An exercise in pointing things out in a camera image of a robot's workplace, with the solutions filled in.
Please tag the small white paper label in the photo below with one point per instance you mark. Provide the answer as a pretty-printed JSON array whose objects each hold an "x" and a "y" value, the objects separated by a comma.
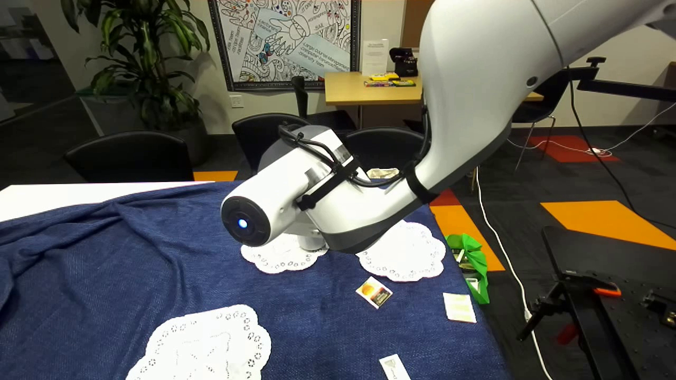
[{"x": 393, "y": 368}]

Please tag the wooden desk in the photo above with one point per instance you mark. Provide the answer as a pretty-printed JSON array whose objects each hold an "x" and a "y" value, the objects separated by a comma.
[{"x": 373, "y": 91}]

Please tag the small picture card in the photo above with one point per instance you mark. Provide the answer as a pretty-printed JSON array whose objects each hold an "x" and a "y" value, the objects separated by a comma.
[{"x": 375, "y": 293}]

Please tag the framed whiteboard drawing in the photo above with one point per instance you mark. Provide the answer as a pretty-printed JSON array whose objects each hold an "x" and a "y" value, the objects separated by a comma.
[{"x": 267, "y": 44}]

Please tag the green plastic object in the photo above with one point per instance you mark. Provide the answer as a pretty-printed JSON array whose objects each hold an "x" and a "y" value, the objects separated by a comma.
[{"x": 472, "y": 263}]

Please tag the orange black bar clamp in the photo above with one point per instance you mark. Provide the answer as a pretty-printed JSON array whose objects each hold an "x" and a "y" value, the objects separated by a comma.
[{"x": 582, "y": 298}]

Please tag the potted green plant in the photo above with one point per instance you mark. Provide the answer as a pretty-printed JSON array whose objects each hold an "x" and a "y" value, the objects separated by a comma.
[{"x": 146, "y": 53}]

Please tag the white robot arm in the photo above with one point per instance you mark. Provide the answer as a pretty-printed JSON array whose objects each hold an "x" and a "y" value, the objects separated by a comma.
[{"x": 478, "y": 63}]

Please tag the blue denim table cloth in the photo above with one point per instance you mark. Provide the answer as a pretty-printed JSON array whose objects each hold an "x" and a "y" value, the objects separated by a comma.
[{"x": 82, "y": 289}]

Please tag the white doily under mug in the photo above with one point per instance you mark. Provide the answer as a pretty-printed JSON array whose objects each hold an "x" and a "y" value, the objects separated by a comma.
[{"x": 286, "y": 255}]

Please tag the white square paper card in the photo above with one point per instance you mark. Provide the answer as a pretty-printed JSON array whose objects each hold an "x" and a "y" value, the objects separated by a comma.
[{"x": 458, "y": 307}]

